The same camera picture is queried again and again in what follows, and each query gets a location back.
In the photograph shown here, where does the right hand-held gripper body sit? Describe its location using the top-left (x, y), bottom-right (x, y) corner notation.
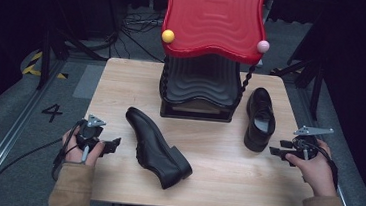
top-left (287, 124), bottom-right (335, 163)

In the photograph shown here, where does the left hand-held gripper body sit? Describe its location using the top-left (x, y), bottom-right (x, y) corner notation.
top-left (74, 113), bottom-right (108, 164)

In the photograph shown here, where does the black leather shoe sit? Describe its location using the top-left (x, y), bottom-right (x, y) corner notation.
top-left (242, 86), bottom-right (280, 155)
top-left (119, 105), bottom-right (199, 193)

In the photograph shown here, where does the red and black shoe rack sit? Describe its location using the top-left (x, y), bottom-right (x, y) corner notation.
top-left (154, 0), bottom-right (274, 127)

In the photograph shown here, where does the person's left hand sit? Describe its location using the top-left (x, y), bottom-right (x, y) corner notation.
top-left (59, 127), bottom-right (107, 169)

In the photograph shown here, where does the person's right hand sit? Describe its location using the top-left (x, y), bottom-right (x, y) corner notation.
top-left (281, 135), bottom-right (342, 200)

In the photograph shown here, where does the black metal stand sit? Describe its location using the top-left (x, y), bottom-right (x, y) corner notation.
top-left (266, 0), bottom-right (337, 122)
top-left (35, 0), bottom-right (114, 96)

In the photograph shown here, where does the yellow and black floor tape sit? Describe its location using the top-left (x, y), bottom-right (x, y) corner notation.
top-left (21, 50), bottom-right (71, 81)

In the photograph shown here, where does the right hand-held gripper black cable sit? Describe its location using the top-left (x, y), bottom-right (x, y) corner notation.
top-left (276, 140), bottom-right (342, 206)

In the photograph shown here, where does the hand-held gripper black cable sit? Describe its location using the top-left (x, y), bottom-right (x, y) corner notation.
top-left (0, 112), bottom-right (87, 206)
top-left (276, 140), bottom-right (342, 206)

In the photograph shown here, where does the left hand-held gripper black cable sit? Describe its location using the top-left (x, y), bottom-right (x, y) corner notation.
top-left (0, 112), bottom-right (87, 206)

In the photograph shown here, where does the aluminium floor rail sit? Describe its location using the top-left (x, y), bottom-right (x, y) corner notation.
top-left (0, 54), bottom-right (66, 206)

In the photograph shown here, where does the thick black floor cable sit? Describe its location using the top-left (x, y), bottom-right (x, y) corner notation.
top-left (69, 27), bottom-right (120, 55)

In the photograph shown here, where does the tangle of thin black cables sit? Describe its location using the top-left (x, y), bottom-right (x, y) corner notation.
top-left (118, 5), bottom-right (168, 64)

